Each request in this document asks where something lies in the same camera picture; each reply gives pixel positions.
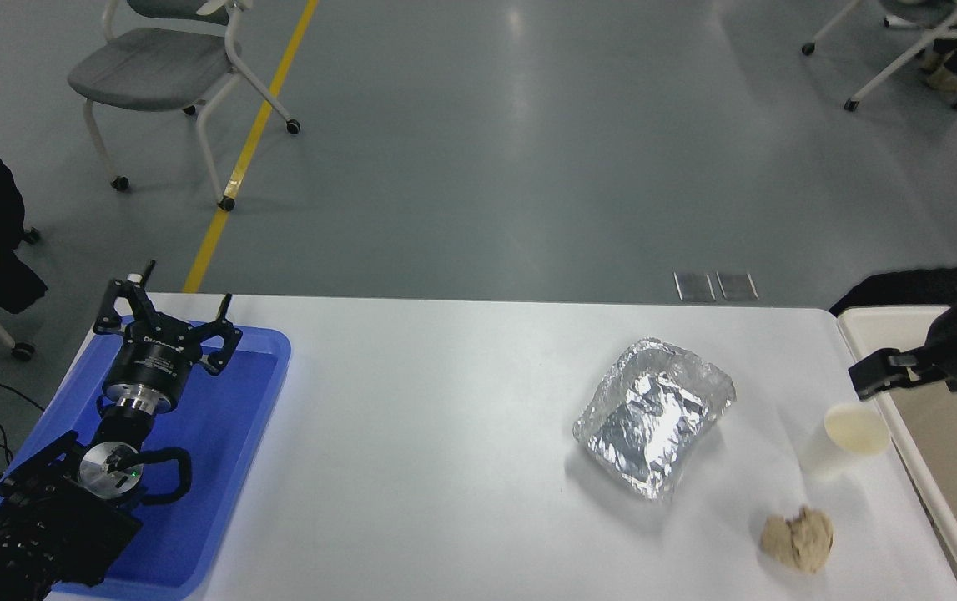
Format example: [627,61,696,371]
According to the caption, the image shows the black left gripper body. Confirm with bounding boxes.
[104,317,200,396]

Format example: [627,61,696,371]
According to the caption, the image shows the pale paper cup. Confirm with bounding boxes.
[803,403,892,478]

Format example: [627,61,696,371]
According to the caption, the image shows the black bulky object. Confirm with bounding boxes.
[830,265,957,315]

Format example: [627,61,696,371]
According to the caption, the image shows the blue plastic tray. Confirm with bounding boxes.
[0,316,292,600]

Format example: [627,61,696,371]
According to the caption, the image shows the metal floor outlet plate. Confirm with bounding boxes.
[717,271,759,301]
[674,272,717,301]

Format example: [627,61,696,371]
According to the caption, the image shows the crumpled tan paper ball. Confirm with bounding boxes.
[760,506,834,574]

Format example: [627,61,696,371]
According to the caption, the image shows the crumpled silver foil tray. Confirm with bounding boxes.
[572,337,736,502]

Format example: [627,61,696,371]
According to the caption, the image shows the grey seat white frame chair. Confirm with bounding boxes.
[68,0,304,212]

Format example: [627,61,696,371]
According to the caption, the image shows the white frame wheeled chair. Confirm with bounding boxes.
[802,0,957,113]

